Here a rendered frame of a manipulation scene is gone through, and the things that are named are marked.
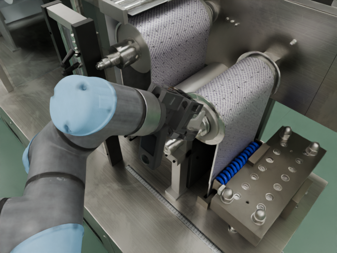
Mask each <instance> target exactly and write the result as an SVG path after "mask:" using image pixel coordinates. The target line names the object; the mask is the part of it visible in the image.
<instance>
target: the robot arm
mask: <svg viewBox="0 0 337 253"><path fill-rule="evenodd" d="M203 106H204V104H202V103H198V102H197V101H195V100H193V98H192V97H191V96H190V95H189V94H187V93H185V92H184V91H182V90H180V89H178V88H175V87H172V86H169V85H166V84H164V85H163V87H160V86H159V85H157V84H156V83H151V84H150V86H149V88H148V90H147V91H145V90H141V89H137V88H133V87H129V86H125V85H121V84H117V83H113V82H109V81H107V80H105V79H102V78H99V77H86V76H81V75H70V76H67V77H65V78H63V79H62V80H60V81H59V82H58V84H57V85H56V86H55V88H54V96H52V97H51V99H50V115H51V119H52V120H51V121H50V122H49V123H48V124H47V125H46V126H45V127H44V128H43V129H42V130H41V131H40V132H39V133H37V134H36V135H35V136H34V137H33V138H32V140H31V141H30V143H29V145H28V147H27V148H26V149H25V151H24V153H23V159H22V160H23V165H24V167H25V171H26V172H27V174H28V176H27V181H26V185H25V188H24V193H23V196H21V197H11V198H4V197H3V198H0V253H81V247H82V237H83V235H84V227H83V214H84V195H85V182H86V162H87V157H88V156H89V155H90V154H91V153H92V152H93V151H94V150H96V149H97V148H98V147H99V146H100V145H101V144H102V143H103V142H104V141H105V140H106V139H107V138H108V137H110V136H141V137H140V145H139V152H138V159H139V160H140V161H142V162H143V163H144V164H145V165H146V166H148V167H149V168H150V169H151V170H155V169H156V168H158V167H159V166H160V164H161V160H162V155H163V150H164V146H165V141H166V136H168V137H170V138H172V139H175V140H181V139H182V140H184V141H193V140H194V139H195V137H196V135H197V134H198V132H199V130H200V129H201V128H200V125H201V123H202V120H203V118H204V116H205V111H204V110H203V111H201V109H202V108H203ZM200 111H201V112H200ZM194 114H198V116H197V117H196V118H192V117H193V116H194Z"/></svg>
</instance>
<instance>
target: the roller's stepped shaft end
mask: <svg viewBox="0 0 337 253"><path fill-rule="evenodd" d="M119 63H120V59H119V56H118V55H117V54H116V53H115V52H113V53H110V54H108V55H106V56H105V57H104V58H103V59H101V60H100V62H98V63H97V65H96V69H97V70H102V69H107V68H112V67H114V66H116V65H117V64H119Z"/></svg>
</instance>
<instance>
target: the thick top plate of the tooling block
mask: <svg viewBox="0 0 337 253"><path fill-rule="evenodd" d="M284 128H285V127H284V126H282V127H281V128H280V129H279V130H278V131H277V132H276V133H275V134H274V135H273V136H272V137H271V138H270V139H269V140H268V141H267V142H266V144H267V145H268V146H270V149H269V151H268V152H267V153H266V154H265V155H264V156H263V157H262V158H261V159H260V160H259V161H258V162H257V163H256V165H255V166H254V167H252V166H250V165H249V164H248V163H246V164H245V165H244V166H243V167H242V168H241V169H240V170H239V171H238V172H237V173H236V174H235V175H234V176H233V177H232V178H231V179H230V180H229V181H228V182H227V183H226V185H225V186H226V188H225V189H227V188H230V189H232V190H233V195H234V199H233V202H232V203H231V204H224V203H223V202H222V201H221V199H220V196H221V195H219V194H216V195H215V196H214V197H213V198H212V201H211V205H210V209H211V210H213V211H214V212H215V213H216V214H217V215H219V216H220V217H221V218H222V219H223V220H224V221H226V222H227V223H228V224H229V225H230V226H231V227H233V228H234V229H235V230H236V231H237V232H239V233H240V234H241V235H242V236H243V237H244V238H246V239H247V240H248V241H249V242H250V243H251V244H253V245H254V246H255V247H256V246H257V245H258V243H259V242H260V241H261V239H262V238H263V237H264V235H265V234H266V233H267V231H268V230H269V229H270V227H271V226H272V225H273V223H274V222H275V221H276V219H277V218H278V217H279V215H280V214H281V213H282V211H283V210H284V209H285V207H286V206H287V205H288V203H289V202H290V200H291V199H292V197H293V196H294V195H295V193H296V192H297V191H298V189H299V188H300V187H301V185H302V184H303V183H304V181H305V180H306V179H307V178H308V177H309V175H310V174H311V172H312V171H313V170H314V168H315V167H316V166H317V164H318V163H319V162H320V160H321V159H322V158H323V156H324V155H325V153H326V152H327V150H325V149H323V148H322V147H320V148H319V151H318V154H317V155H316V156H311V155H309V154H308V153H307V152H306V148H307V147H308V146H309V145H310V144H311V143H312V142H311V141H309V140H307V139H306V138H304V137H302V136H300V135H299V134H297V133H295V132H293V131H292V134H291V136H290V139H288V140H284V139H282V138H281V137H280V136H279V134H280V132H281V131H282V130H283V129H284ZM257 209H263V210H264V211H265V212H266V219H265V223H264V224H263V225H261V226H258V225H255V224H254V223H253V222H252V220H251V215H252V214H253V213H254V212H255V211H256V210H257Z"/></svg>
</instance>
